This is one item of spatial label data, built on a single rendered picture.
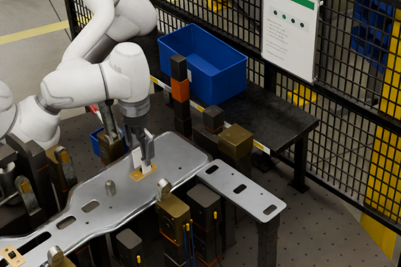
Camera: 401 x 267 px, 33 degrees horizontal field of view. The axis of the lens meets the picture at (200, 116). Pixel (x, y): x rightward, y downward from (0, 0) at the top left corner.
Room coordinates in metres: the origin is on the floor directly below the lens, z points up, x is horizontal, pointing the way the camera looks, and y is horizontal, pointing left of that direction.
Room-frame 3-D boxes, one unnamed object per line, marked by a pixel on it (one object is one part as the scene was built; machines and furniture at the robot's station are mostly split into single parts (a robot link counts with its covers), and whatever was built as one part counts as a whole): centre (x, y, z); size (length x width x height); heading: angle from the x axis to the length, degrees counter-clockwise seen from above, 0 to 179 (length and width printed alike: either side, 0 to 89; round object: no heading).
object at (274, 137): (1.96, -0.01, 1.01); 0.90 x 0.22 x 0.03; 41
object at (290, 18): (1.82, -0.30, 1.30); 0.23 x 0.02 x 0.31; 41
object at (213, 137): (1.69, -0.02, 0.85); 0.12 x 0.03 x 0.30; 41
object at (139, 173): (1.53, 0.19, 1.01); 0.08 x 0.04 x 0.01; 131
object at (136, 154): (1.54, 0.20, 1.05); 0.03 x 0.01 x 0.07; 131
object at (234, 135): (1.61, -0.11, 0.88); 0.08 x 0.08 x 0.36; 41
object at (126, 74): (1.52, 0.20, 1.38); 0.13 x 0.11 x 0.16; 106
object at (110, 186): (1.44, 0.28, 1.02); 0.03 x 0.03 x 0.07
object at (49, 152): (1.56, 0.45, 0.88); 0.11 x 0.07 x 0.37; 41
